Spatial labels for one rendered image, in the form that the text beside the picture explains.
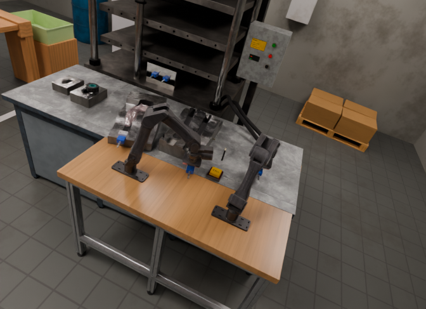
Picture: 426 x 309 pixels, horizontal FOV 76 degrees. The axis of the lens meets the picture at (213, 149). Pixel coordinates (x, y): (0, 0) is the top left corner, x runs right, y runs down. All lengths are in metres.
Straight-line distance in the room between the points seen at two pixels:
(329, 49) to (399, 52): 0.92
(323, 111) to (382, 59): 1.20
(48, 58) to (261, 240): 3.07
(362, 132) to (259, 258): 3.16
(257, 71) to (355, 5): 2.68
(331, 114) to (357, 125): 0.37
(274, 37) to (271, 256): 1.46
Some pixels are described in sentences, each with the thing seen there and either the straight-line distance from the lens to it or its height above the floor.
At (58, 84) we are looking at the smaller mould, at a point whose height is 0.86.
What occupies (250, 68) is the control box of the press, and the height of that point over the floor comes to 1.16.
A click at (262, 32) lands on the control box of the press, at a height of 1.44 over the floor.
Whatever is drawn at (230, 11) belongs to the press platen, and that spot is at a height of 1.51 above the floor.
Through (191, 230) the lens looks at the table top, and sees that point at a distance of 1.36.
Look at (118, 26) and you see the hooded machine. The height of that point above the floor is 0.55.
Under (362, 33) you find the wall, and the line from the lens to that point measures 4.73.
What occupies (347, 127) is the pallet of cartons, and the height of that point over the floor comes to 0.25.
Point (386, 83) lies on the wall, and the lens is 4.95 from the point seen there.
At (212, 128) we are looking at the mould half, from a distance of 1.81.
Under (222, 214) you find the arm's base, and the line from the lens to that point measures 1.44.
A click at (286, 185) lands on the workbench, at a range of 1.77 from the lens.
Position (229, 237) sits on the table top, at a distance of 1.38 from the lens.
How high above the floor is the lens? 1.89
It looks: 37 degrees down
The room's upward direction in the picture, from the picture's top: 15 degrees clockwise
